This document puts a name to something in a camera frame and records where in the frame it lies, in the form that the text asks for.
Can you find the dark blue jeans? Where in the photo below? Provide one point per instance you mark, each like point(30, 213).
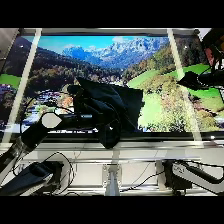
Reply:
point(113, 100)

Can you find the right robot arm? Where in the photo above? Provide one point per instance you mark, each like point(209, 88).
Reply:
point(200, 173)

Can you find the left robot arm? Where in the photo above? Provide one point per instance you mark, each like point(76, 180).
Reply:
point(31, 135)

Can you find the silver frame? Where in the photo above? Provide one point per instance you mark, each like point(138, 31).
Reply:
point(133, 145)

